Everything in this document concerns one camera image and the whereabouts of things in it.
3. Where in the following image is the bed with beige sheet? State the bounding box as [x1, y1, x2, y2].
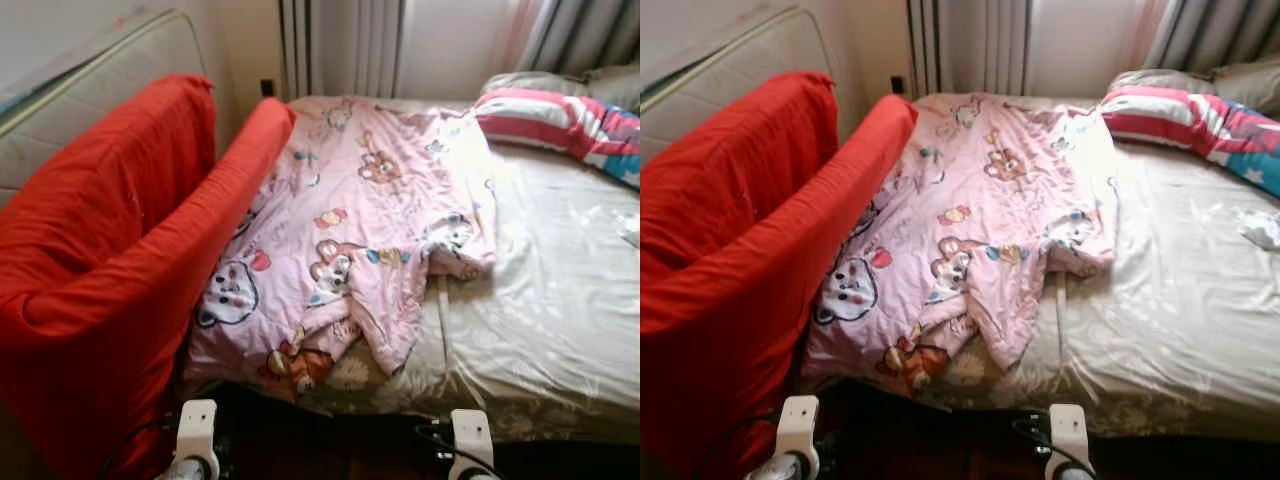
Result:
[180, 95, 641, 446]
[800, 93, 1280, 441]

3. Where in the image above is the pink cartoon print blanket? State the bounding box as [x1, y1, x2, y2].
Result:
[180, 95, 498, 401]
[800, 93, 1118, 393]

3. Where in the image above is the pink white blue bolster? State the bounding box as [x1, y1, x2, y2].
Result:
[473, 87, 641, 191]
[1100, 85, 1280, 199]

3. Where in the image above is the small flat beige pillow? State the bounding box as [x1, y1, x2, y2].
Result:
[1108, 68, 1216, 96]
[480, 70, 591, 98]

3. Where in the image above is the large crumpled beige pillow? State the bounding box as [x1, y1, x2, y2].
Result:
[585, 63, 641, 113]
[1210, 58, 1280, 116]

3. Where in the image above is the grey pleated curtain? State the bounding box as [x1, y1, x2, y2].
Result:
[278, 0, 406, 101]
[905, 0, 1033, 98]
[1140, 0, 1280, 73]
[515, 0, 641, 76]

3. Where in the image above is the pink sheer curtain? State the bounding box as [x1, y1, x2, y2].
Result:
[495, 0, 546, 73]
[1120, 0, 1171, 71]

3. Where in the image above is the white quilted mattress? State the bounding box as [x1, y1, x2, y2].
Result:
[0, 8, 209, 206]
[640, 5, 836, 166]

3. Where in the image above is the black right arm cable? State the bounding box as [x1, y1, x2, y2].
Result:
[1012, 415, 1096, 480]
[415, 420, 501, 480]

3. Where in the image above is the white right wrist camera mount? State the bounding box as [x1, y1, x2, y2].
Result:
[449, 408, 494, 473]
[1046, 404, 1091, 471]

